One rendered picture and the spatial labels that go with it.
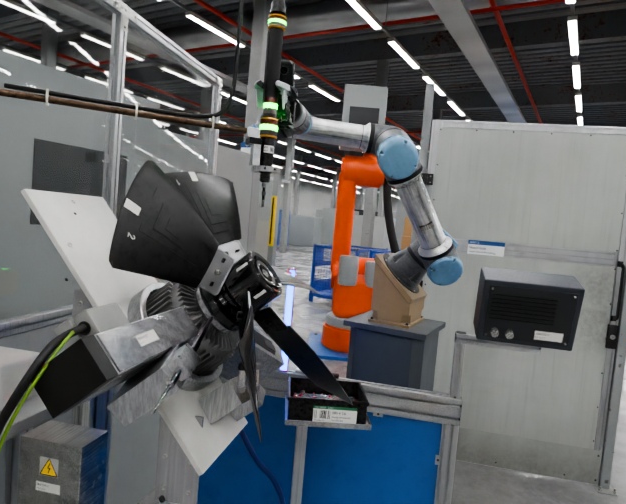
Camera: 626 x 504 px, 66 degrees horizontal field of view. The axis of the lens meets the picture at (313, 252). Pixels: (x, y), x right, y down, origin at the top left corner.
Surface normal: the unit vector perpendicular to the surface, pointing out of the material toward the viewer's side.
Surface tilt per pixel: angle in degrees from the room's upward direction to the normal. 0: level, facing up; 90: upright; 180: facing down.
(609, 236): 90
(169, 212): 78
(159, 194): 74
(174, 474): 90
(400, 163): 108
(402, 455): 90
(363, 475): 90
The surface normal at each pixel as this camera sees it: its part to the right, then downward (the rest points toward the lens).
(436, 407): -0.21, 0.04
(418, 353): 0.29, 0.08
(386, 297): -0.46, 0.02
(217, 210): 0.37, -0.60
